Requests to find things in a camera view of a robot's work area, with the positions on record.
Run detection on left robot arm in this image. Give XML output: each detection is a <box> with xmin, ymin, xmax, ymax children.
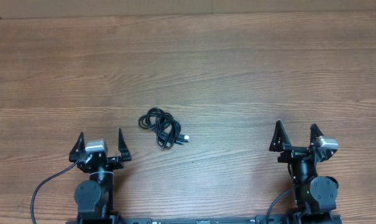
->
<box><xmin>69</xmin><ymin>129</ymin><xmax>132</xmax><ymax>223</ymax></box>

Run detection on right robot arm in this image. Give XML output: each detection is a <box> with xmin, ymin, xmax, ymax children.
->
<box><xmin>265</xmin><ymin>120</ymin><xmax>342</xmax><ymax>223</ymax></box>

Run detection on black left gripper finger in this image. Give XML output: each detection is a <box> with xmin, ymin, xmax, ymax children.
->
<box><xmin>118</xmin><ymin>128</ymin><xmax>132</xmax><ymax>162</ymax></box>
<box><xmin>69</xmin><ymin>132</ymin><xmax>85</xmax><ymax>162</ymax></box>

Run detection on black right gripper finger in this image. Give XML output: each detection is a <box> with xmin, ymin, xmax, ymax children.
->
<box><xmin>310</xmin><ymin>123</ymin><xmax>324</xmax><ymax>146</ymax></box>
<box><xmin>269</xmin><ymin>120</ymin><xmax>291</xmax><ymax>152</ymax></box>

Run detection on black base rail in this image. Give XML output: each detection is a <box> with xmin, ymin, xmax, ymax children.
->
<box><xmin>66</xmin><ymin>213</ymin><xmax>342</xmax><ymax>224</ymax></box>

